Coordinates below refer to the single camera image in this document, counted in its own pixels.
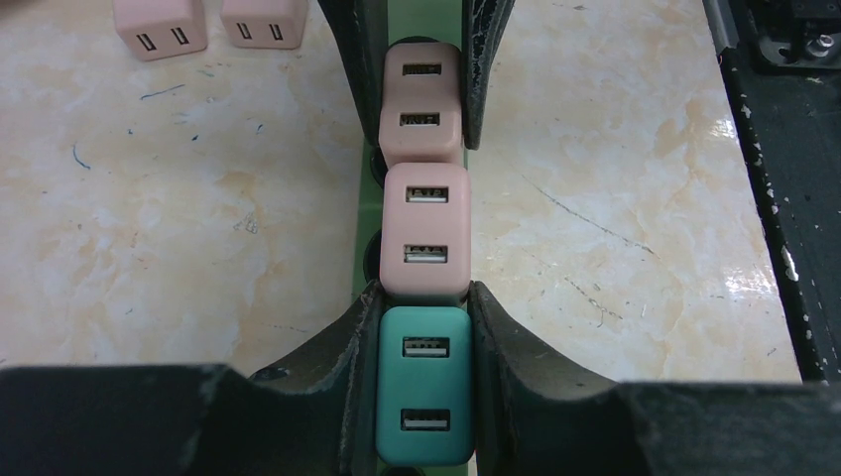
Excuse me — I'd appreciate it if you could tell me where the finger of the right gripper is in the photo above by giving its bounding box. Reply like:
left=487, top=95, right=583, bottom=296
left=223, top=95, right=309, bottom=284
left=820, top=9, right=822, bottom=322
left=318, top=0, right=389, bottom=146
left=460, top=0, right=515, bottom=150

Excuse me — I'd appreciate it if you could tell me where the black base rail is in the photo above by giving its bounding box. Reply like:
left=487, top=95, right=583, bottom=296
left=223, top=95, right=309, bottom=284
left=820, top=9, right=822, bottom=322
left=704, top=0, right=840, bottom=385

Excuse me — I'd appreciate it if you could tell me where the green long power strip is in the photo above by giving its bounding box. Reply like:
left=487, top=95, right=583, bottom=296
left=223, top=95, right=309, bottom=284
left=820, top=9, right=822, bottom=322
left=351, top=0, right=476, bottom=476

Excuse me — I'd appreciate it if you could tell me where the pink plug green strip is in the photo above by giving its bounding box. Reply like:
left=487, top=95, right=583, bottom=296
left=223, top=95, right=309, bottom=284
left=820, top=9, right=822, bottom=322
left=380, top=163, right=471, bottom=305
left=379, top=42, right=463, bottom=168

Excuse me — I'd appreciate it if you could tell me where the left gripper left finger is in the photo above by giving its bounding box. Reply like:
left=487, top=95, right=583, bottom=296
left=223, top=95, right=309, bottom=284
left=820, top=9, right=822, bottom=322
left=1, top=282, right=385, bottom=475

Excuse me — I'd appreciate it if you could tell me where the teal plug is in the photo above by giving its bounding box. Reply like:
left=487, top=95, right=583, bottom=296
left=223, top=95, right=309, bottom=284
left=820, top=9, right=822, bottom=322
left=375, top=306, right=474, bottom=467

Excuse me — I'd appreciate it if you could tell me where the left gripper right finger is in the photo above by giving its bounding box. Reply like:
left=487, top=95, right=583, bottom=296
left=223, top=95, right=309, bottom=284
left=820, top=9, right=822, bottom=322
left=467, top=282, right=840, bottom=475

